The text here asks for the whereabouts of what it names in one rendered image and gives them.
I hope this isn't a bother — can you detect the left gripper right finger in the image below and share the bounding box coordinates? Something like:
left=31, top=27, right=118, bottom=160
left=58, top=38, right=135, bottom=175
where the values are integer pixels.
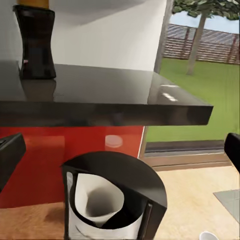
left=224, top=133, right=240, bottom=173

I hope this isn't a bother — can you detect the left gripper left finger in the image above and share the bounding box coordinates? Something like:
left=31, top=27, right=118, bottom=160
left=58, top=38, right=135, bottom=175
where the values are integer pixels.
left=0, top=133, right=26, bottom=193

